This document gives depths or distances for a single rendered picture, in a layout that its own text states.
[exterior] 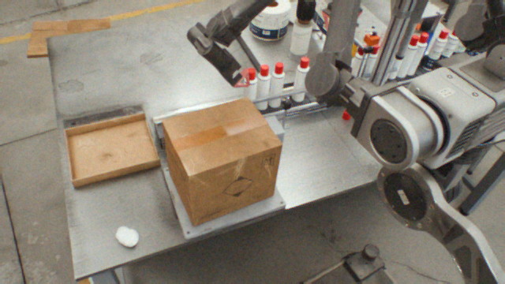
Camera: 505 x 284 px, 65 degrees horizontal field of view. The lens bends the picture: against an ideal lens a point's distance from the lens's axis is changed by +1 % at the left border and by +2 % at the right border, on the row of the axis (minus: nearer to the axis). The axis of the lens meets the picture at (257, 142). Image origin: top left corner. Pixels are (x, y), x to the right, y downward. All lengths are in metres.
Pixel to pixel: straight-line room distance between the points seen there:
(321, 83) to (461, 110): 0.27
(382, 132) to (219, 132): 0.56
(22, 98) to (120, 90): 1.55
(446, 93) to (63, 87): 1.54
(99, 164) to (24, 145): 1.44
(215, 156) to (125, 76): 0.89
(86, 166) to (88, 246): 0.32
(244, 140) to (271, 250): 1.16
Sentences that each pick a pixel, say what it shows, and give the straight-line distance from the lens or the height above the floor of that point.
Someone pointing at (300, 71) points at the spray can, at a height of 1.04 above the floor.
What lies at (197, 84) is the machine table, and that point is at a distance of 1.83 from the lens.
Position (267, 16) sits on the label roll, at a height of 1.01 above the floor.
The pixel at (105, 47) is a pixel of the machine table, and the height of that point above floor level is 0.83.
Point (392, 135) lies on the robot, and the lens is 0.78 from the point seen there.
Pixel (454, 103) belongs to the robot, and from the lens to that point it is 0.81.
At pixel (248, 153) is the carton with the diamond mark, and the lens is 1.15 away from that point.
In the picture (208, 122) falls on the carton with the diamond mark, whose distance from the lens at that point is 1.23.
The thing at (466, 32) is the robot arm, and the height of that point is 1.45.
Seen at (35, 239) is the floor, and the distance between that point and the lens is 2.48.
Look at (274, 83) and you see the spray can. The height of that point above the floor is 1.01.
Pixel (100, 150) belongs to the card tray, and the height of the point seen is 0.83.
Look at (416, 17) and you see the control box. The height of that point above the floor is 1.31.
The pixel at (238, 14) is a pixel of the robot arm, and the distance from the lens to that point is 1.13.
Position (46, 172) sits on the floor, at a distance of 2.74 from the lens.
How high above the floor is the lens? 1.98
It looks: 47 degrees down
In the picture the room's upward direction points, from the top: 6 degrees clockwise
